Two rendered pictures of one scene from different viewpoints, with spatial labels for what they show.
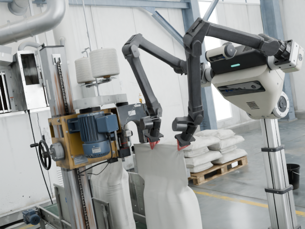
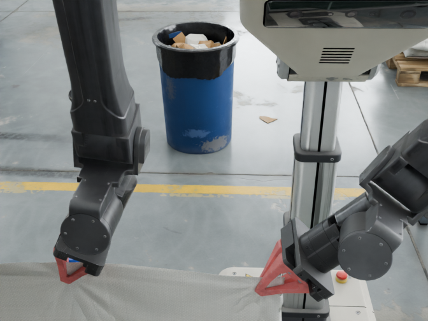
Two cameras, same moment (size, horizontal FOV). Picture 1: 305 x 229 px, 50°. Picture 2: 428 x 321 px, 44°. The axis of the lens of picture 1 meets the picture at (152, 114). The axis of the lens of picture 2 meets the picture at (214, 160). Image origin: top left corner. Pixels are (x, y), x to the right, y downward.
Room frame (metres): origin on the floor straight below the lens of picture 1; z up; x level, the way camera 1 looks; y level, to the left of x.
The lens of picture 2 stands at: (1.45, 0.34, 1.59)
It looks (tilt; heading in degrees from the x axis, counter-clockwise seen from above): 32 degrees down; 309
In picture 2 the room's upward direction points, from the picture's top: 1 degrees counter-clockwise
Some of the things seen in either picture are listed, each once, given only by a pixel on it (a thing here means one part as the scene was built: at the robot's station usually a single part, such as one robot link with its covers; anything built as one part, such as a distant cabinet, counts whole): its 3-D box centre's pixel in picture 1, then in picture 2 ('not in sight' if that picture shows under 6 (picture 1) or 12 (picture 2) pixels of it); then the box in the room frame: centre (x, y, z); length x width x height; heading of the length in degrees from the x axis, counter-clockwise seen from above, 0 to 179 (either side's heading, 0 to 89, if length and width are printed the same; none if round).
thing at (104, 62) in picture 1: (104, 63); not in sight; (1.93, 0.23, 1.61); 0.17 x 0.17 x 0.17
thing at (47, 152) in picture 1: (44, 155); not in sight; (1.88, 0.66, 1.13); 0.18 x 0.11 x 0.18; 36
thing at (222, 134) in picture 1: (213, 134); not in sight; (5.51, -0.97, 0.56); 0.67 x 0.43 x 0.15; 36
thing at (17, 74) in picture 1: (26, 82); not in sight; (4.19, 1.53, 1.82); 0.51 x 0.27 x 0.71; 36
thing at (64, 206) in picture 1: (81, 216); not in sight; (2.49, 0.68, 0.53); 1.05 x 0.02 x 0.41; 36
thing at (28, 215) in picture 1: (33, 216); not in sight; (3.32, 1.39, 0.35); 0.30 x 0.15 x 0.15; 36
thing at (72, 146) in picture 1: (82, 137); not in sight; (2.05, 0.46, 1.18); 0.34 x 0.25 x 0.31; 126
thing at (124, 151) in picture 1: (123, 152); not in sight; (2.10, 0.23, 1.04); 0.08 x 0.06 x 0.05; 126
